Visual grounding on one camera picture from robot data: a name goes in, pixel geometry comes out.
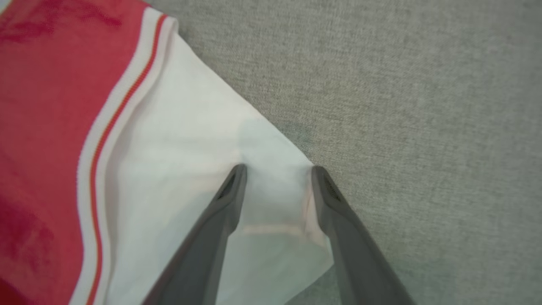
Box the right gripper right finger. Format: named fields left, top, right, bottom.
left=311, top=165, right=415, bottom=305

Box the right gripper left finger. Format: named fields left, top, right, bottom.
left=142, top=164, right=248, bottom=305

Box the red and white jersey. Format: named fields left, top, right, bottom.
left=0, top=0, right=335, bottom=305

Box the grey fabric sofa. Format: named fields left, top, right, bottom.
left=144, top=0, right=542, bottom=305

